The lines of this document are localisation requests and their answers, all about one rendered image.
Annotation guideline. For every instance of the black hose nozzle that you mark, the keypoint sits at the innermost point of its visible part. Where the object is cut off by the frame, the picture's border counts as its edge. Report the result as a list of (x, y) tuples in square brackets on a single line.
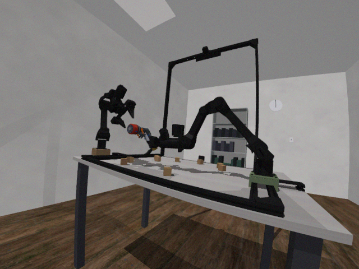
[(134, 129)]

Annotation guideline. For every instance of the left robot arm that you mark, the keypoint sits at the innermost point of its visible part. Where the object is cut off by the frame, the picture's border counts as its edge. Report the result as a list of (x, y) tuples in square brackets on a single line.
[(263, 165)]

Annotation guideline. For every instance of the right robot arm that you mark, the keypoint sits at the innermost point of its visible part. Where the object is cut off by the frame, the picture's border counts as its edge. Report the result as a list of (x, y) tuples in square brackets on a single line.
[(112, 106)]

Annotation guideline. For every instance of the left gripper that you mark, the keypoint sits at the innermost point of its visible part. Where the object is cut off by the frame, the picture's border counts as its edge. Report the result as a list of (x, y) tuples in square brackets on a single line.
[(154, 142)]

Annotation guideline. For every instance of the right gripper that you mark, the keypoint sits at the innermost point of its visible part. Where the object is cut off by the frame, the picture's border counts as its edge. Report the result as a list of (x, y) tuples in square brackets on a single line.
[(130, 105)]

